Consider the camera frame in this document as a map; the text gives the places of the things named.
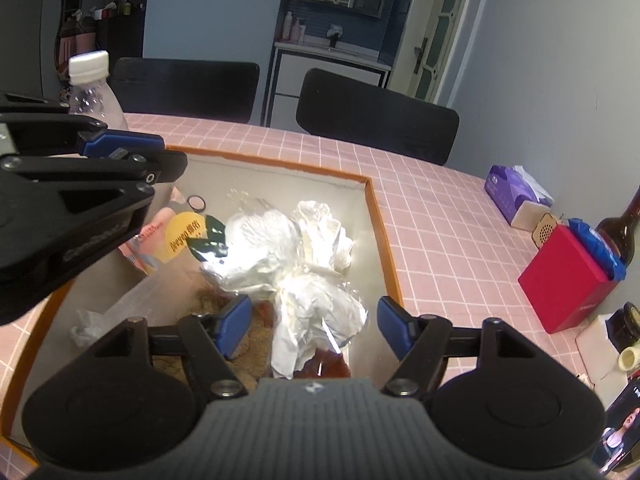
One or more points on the white tissue pack green label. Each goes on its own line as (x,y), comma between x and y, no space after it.
(250,253)

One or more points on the brown plush toy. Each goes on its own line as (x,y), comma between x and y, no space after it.
(250,360)

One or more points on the clear plastic water bottle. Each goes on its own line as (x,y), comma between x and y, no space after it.
(90,94)

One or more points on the red box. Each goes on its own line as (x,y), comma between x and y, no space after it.
(563,283)

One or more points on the black chair left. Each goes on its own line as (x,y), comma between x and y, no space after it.
(198,89)

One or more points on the orange cardboard box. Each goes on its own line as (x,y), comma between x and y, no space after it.
(165,284)

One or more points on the brown glass bottle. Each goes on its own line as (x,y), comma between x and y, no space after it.
(618,232)

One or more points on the smartphone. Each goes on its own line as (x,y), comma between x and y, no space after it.
(621,433)

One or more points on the white plastic bag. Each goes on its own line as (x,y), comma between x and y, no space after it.
(316,307)

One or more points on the wooden speaker box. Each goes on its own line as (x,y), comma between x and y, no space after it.
(544,229)

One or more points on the brown bear sponge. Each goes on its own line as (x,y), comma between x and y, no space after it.
(324,364)

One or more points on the black chair right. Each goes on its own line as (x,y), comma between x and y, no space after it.
(389,121)

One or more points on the yellow snack packet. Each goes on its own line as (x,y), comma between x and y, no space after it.
(163,238)

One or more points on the white cabinet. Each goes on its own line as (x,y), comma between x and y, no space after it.
(306,79)

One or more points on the purple tissue pack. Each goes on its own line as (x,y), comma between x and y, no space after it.
(519,197)

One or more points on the dark jar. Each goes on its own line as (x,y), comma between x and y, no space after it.
(623,327)

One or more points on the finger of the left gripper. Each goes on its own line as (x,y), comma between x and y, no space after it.
(40,134)
(148,167)

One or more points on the black chair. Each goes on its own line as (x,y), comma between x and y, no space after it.
(389,121)
(198,89)

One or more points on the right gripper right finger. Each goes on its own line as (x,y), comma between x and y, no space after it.
(419,344)

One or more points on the blue crumpled bag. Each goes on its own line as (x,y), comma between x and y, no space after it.
(596,246)

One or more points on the white glass door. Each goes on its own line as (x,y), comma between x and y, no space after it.
(435,44)

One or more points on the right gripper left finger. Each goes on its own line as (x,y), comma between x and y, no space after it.
(209,341)

